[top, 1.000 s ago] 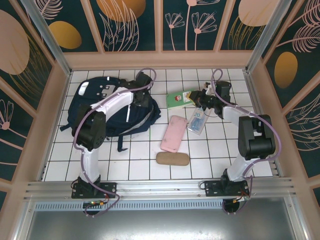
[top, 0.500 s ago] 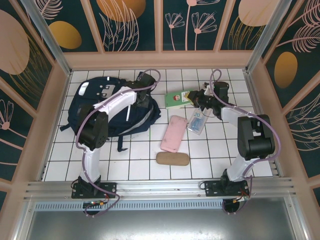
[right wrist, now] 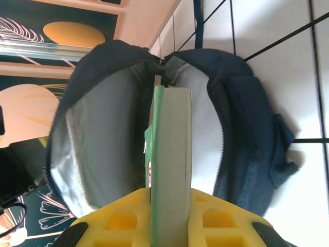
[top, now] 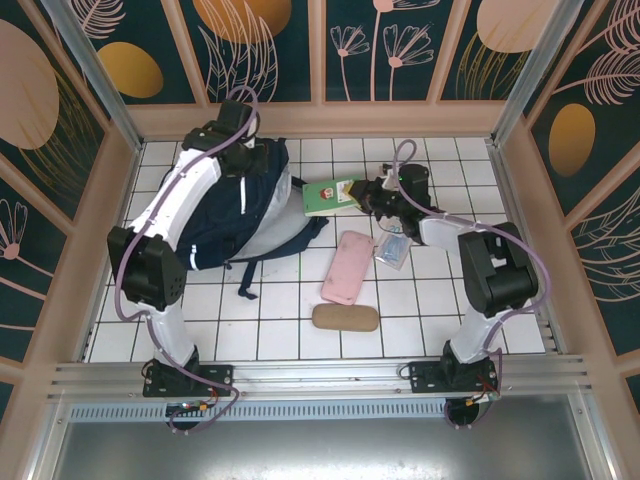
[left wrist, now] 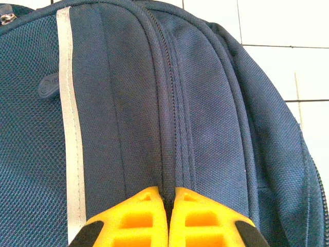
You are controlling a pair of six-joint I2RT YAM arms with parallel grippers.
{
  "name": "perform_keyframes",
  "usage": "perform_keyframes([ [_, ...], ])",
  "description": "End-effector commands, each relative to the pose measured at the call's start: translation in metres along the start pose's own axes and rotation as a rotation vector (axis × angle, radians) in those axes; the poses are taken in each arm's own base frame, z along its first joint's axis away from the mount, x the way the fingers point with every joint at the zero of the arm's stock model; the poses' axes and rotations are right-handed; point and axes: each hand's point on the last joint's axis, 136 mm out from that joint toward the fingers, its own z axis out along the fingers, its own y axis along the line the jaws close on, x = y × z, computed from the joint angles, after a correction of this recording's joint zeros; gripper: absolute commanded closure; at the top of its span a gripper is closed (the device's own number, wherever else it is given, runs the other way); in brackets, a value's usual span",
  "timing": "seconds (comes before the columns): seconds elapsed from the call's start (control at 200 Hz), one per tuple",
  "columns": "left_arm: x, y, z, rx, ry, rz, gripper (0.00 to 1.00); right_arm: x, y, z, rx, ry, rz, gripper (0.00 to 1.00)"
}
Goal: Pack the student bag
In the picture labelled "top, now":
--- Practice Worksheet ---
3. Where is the grey metal sheet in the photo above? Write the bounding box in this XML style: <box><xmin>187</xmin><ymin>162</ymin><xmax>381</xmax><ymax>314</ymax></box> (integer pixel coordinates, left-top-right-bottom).
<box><xmin>49</xmin><ymin>394</ymin><xmax>619</xmax><ymax>480</ymax></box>

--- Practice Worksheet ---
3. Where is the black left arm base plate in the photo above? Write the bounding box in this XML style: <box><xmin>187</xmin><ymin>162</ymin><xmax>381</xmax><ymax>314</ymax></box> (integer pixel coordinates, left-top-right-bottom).
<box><xmin>142</xmin><ymin>363</ymin><xmax>236</xmax><ymax>399</ymax></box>

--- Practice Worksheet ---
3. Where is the tan glasses case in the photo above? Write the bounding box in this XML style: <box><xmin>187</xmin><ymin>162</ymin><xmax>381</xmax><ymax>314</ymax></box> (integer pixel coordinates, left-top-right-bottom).
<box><xmin>311</xmin><ymin>303</ymin><xmax>380</xmax><ymax>334</ymax></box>

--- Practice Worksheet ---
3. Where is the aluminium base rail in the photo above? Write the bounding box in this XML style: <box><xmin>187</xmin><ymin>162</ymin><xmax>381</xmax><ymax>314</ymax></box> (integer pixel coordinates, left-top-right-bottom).
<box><xmin>47</xmin><ymin>353</ymin><xmax>594</xmax><ymax>401</ymax></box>

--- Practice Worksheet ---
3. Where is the pink pencil case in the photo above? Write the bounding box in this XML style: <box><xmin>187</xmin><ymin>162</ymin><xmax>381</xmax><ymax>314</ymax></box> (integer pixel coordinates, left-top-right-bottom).
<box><xmin>321</xmin><ymin>229</ymin><xmax>376</xmax><ymax>306</ymax></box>

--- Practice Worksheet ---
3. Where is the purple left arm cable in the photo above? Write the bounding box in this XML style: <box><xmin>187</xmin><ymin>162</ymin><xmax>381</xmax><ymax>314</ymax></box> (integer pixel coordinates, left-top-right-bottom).
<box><xmin>115</xmin><ymin>85</ymin><xmax>261</xmax><ymax>436</ymax></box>

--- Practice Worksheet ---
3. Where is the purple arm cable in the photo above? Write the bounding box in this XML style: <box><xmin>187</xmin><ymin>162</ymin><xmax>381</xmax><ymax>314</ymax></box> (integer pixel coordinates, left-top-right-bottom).
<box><xmin>394</xmin><ymin>139</ymin><xmax>551</xmax><ymax>431</ymax></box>
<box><xmin>115</xmin><ymin>85</ymin><xmax>261</xmax><ymax>436</ymax></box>

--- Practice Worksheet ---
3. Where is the aluminium side rail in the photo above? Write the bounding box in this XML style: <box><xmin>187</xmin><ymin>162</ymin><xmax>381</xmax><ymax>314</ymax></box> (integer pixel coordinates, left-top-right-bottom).
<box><xmin>485</xmin><ymin>139</ymin><xmax>569</xmax><ymax>357</ymax></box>

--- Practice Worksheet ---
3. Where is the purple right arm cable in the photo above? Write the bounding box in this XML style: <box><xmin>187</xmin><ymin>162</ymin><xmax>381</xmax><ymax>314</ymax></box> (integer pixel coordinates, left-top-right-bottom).
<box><xmin>394</xmin><ymin>139</ymin><xmax>551</xmax><ymax>431</ymax></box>

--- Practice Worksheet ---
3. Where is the clear plastic pen bag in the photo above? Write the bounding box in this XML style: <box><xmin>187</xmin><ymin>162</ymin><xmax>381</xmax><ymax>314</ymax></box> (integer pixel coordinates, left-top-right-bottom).
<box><xmin>372</xmin><ymin>227</ymin><xmax>414</xmax><ymax>271</ymax></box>

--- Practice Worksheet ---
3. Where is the green book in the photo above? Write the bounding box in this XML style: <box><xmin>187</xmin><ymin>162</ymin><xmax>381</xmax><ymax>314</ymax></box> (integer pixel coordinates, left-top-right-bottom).
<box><xmin>301</xmin><ymin>177</ymin><xmax>364</xmax><ymax>219</ymax></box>

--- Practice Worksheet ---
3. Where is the perforated metal cable tray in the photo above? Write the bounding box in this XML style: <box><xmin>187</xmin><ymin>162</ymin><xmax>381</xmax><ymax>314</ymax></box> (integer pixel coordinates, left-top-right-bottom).
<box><xmin>64</xmin><ymin>399</ymin><xmax>574</xmax><ymax>424</ymax></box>

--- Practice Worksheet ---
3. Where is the navy blue backpack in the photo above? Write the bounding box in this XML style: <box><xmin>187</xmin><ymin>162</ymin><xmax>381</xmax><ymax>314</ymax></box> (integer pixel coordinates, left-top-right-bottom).
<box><xmin>174</xmin><ymin>137</ymin><xmax>331</xmax><ymax>301</ymax></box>

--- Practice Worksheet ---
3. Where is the aluminium corner post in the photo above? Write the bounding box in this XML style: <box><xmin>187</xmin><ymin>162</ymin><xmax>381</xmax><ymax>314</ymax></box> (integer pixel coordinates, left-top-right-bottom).
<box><xmin>39</xmin><ymin>0</ymin><xmax>147</xmax><ymax>154</ymax></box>
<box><xmin>489</xmin><ymin>0</ymin><xmax>586</xmax><ymax>147</ymax></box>

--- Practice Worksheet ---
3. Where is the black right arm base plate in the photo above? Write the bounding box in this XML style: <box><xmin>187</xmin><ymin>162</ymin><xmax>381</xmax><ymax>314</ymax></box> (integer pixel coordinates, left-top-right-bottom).
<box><xmin>408</xmin><ymin>359</ymin><xmax>501</xmax><ymax>397</ymax></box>

